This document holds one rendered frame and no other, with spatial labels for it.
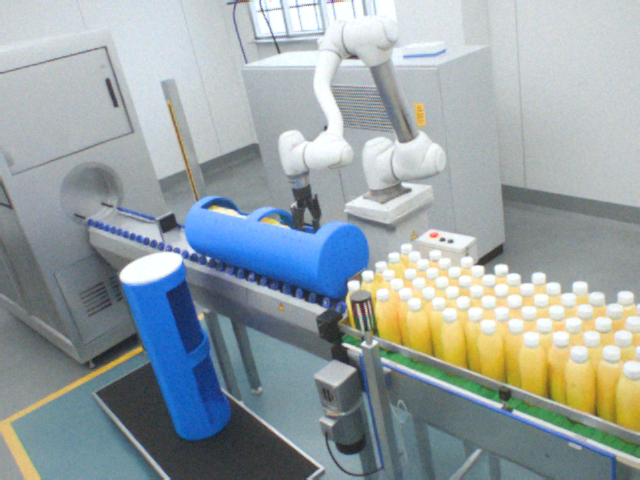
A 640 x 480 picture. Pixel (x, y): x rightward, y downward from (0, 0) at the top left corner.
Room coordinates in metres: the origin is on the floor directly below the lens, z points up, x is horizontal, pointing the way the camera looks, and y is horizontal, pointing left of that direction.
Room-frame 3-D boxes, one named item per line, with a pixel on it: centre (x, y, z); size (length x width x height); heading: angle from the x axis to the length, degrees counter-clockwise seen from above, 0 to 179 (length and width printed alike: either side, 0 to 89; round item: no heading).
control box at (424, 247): (2.03, -0.46, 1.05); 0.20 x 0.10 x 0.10; 40
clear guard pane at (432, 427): (1.34, -0.31, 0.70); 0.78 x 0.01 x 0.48; 40
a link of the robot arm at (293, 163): (2.23, 0.02, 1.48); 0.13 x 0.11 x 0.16; 54
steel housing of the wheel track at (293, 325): (2.80, 0.58, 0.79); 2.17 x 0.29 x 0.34; 40
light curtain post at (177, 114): (3.35, 0.62, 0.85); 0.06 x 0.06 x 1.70; 40
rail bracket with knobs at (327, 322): (1.83, 0.02, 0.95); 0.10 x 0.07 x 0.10; 130
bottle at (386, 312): (1.72, -0.16, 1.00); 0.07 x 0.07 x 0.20
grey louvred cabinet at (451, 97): (4.57, -0.45, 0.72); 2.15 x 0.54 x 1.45; 35
